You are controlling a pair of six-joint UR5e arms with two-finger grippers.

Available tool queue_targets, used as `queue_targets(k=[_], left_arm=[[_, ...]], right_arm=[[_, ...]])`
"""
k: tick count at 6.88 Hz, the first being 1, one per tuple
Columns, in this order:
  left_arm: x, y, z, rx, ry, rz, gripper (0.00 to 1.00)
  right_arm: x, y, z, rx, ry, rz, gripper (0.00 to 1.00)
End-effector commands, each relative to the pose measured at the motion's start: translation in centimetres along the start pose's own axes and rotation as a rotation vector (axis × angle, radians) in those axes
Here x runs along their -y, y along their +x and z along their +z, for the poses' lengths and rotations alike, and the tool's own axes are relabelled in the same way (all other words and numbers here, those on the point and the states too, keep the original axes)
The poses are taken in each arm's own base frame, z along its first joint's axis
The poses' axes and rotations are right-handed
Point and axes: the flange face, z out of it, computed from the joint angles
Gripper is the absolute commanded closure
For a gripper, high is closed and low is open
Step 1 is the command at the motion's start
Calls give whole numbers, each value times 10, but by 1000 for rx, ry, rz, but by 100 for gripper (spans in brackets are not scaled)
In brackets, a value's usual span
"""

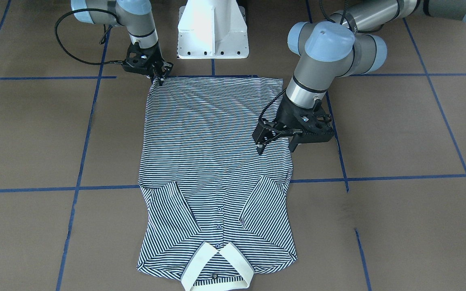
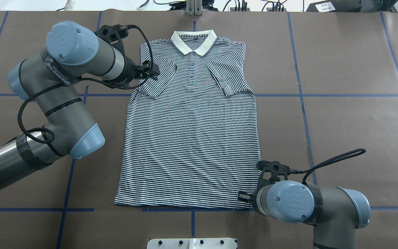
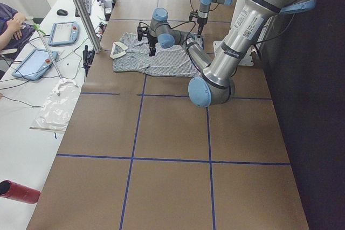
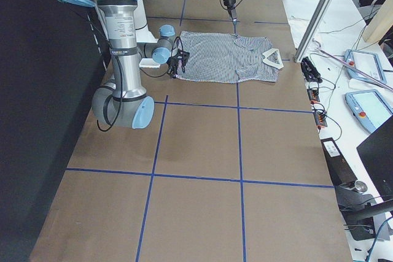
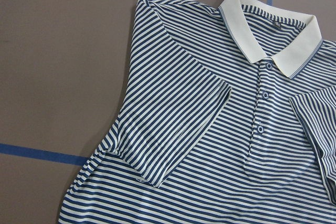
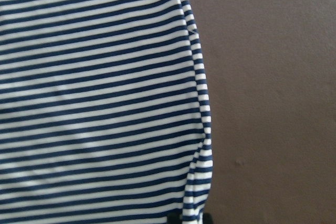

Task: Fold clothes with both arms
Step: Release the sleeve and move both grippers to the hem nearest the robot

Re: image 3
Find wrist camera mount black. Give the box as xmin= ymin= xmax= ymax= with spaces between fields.
xmin=189 ymin=10 xmax=199 ymax=21
xmin=137 ymin=22 xmax=149 ymax=41

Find blue teach pendant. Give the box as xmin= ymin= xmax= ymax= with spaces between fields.
xmin=12 ymin=48 xmax=53 ymax=81
xmin=48 ymin=22 xmax=79 ymax=46

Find seated person dark shirt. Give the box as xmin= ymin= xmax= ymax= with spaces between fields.
xmin=0 ymin=3 xmax=35 ymax=59

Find red cylinder bottle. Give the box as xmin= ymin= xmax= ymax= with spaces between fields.
xmin=1 ymin=180 xmax=40 ymax=204

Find clear plastic bag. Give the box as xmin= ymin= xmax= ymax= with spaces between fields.
xmin=30 ymin=83 xmax=80 ymax=132

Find reach grabber stick green handle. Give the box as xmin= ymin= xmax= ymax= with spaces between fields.
xmin=32 ymin=24 xmax=79 ymax=96

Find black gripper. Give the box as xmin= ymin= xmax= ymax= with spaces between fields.
xmin=197 ymin=17 xmax=206 ymax=37
xmin=147 ymin=34 xmax=157 ymax=57

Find white pedestal column base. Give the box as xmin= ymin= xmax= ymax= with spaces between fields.
xmin=213 ymin=0 xmax=254 ymax=66

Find aluminium frame post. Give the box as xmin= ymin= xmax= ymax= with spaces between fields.
xmin=73 ymin=0 xmax=102 ymax=53

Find black keyboard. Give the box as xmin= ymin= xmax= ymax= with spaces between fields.
xmin=82 ymin=0 xmax=92 ymax=15

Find black tool on table edge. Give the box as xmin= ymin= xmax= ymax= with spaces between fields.
xmin=82 ymin=45 xmax=95 ymax=80

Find striped polo shirt white collar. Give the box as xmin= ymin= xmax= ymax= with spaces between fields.
xmin=109 ymin=32 xmax=205 ymax=78

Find near blue teach pendant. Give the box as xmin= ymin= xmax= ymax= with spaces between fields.
xmin=12 ymin=48 xmax=53 ymax=81

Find far blue teach pendant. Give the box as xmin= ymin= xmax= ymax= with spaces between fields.
xmin=48 ymin=22 xmax=79 ymax=46

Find black computer mouse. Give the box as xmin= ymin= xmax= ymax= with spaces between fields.
xmin=56 ymin=9 xmax=68 ymax=16

